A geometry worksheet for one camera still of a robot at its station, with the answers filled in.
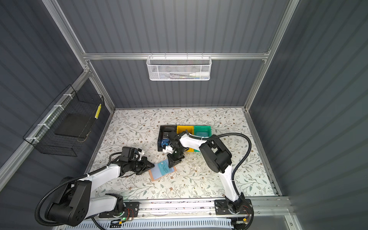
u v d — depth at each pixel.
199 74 0.93
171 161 0.79
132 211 0.72
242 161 0.54
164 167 0.87
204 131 1.03
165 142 0.99
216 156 0.56
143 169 0.79
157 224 0.71
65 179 0.45
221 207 0.73
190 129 1.00
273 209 0.75
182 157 0.82
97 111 0.83
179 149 0.79
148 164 0.85
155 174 0.85
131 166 0.74
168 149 0.87
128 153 0.72
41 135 0.62
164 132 1.03
